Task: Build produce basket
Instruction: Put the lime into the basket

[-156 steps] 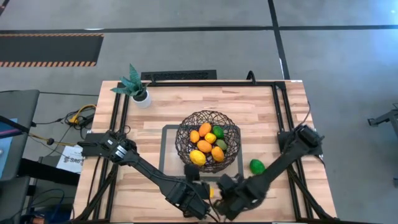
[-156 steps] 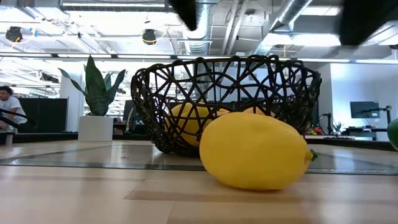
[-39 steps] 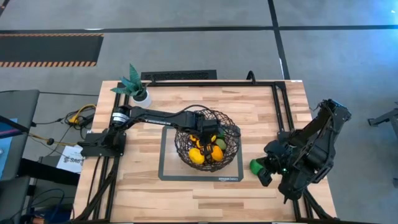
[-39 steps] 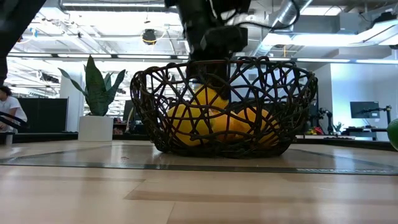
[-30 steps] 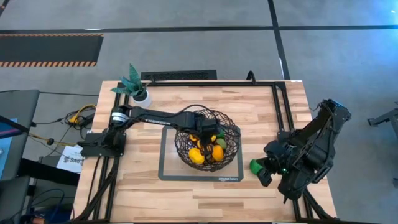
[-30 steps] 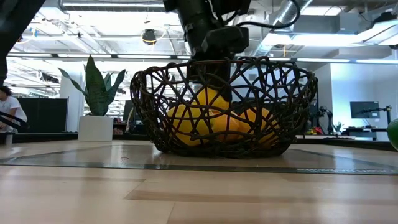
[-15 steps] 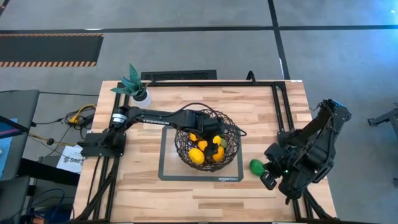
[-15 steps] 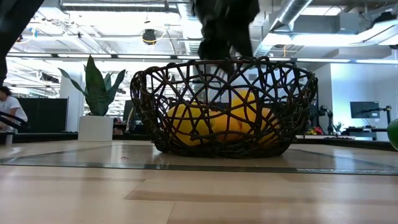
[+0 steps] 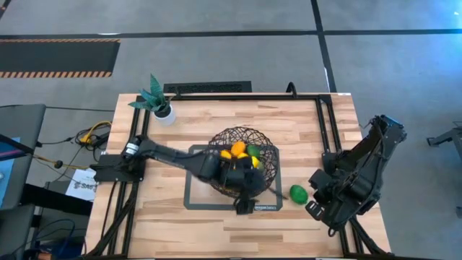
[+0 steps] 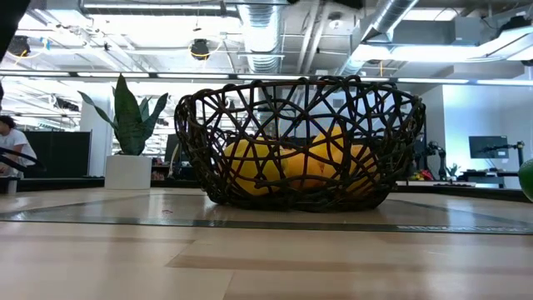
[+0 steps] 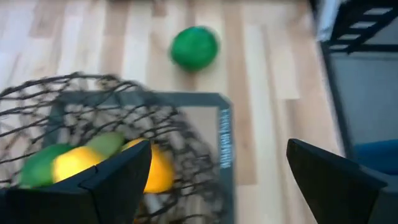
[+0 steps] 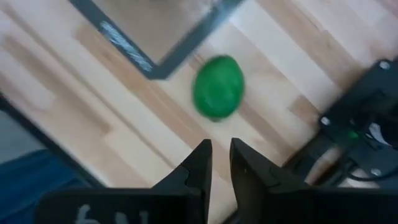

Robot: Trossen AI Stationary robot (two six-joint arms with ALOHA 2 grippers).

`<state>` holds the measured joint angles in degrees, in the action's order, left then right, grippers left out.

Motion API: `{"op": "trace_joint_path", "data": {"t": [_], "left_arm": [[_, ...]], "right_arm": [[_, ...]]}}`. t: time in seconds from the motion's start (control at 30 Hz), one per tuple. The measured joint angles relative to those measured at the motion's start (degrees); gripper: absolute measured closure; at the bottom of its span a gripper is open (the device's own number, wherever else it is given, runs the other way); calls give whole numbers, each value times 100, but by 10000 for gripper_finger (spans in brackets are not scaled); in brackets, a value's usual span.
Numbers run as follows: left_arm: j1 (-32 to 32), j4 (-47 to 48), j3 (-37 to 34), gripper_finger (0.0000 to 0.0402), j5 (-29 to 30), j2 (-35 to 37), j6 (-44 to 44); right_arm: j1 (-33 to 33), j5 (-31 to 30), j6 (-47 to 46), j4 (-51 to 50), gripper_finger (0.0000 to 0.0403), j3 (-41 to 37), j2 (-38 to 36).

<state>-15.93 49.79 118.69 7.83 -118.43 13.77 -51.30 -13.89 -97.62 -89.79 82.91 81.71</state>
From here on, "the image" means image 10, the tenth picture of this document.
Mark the small yellow lemon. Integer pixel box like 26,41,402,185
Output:
222,137,286,197

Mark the orange citrus fruit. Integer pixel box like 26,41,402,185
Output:
282,147,330,191

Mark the large yellow lemon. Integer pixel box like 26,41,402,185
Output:
311,127,378,195

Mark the long ceiling light strip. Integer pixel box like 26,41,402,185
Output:
0,70,533,87

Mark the dark computer monitor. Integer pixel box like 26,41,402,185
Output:
468,135,510,160

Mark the corrugated silver ceiling duct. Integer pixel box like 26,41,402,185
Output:
237,3,284,75

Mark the dark woven wicker basket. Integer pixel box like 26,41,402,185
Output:
173,74,426,213

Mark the large bright green lime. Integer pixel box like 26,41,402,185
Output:
517,157,533,203

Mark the colourful toy pile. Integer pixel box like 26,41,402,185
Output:
410,166,434,183

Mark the black room partition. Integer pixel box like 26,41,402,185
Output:
0,129,92,178

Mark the white plant pot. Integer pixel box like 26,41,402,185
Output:
103,154,153,191

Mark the black-bordered baking mat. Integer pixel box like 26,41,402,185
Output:
0,193,533,234

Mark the spiral silver ceiling duct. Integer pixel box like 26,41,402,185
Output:
336,0,420,76

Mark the person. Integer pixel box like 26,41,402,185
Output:
0,115,38,178

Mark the black desk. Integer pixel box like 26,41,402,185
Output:
460,168,521,188

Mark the green snake plant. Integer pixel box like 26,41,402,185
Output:
77,73,170,157

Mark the black ceiling dome device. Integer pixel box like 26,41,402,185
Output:
190,37,211,62

